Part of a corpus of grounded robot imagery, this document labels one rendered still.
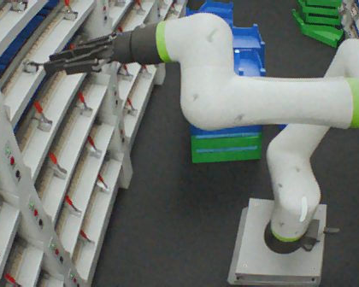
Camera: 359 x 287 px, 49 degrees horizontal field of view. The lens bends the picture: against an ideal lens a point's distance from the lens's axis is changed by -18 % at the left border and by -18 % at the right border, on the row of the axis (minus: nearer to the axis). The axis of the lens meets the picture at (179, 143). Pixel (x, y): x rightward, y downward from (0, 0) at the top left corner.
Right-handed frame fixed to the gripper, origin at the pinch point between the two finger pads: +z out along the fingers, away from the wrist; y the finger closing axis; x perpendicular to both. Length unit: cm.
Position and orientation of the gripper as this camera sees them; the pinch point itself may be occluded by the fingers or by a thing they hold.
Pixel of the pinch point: (58, 61)
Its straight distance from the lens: 104.0
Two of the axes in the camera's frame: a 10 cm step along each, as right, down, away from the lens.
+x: -2.5, -7.1, -6.6
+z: -9.5, 0.5, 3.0
